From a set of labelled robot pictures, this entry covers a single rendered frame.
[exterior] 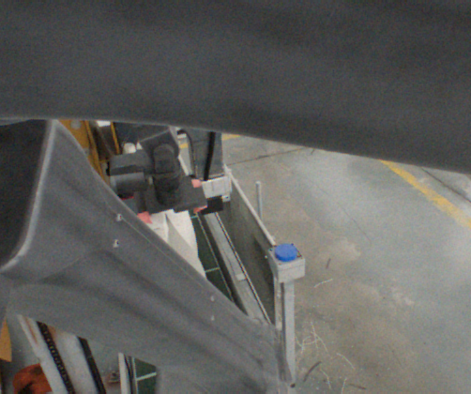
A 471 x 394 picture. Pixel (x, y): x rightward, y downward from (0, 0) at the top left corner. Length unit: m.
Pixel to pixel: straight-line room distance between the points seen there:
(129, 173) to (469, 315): 1.86
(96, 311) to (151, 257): 0.03
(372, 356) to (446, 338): 0.34
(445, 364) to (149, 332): 1.96
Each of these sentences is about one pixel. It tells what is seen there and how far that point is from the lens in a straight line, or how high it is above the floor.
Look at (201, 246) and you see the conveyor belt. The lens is 2.04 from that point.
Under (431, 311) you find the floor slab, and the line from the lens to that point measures 2.33.
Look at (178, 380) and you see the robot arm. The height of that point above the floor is 1.24.
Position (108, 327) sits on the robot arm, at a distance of 0.22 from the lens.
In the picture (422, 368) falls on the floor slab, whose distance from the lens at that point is 2.11.
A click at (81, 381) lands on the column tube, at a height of 0.41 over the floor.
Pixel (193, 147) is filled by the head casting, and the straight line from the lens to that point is 1.10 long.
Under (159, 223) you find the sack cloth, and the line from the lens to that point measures 1.48.
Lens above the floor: 1.63
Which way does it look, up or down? 32 degrees down
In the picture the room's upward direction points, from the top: 6 degrees counter-clockwise
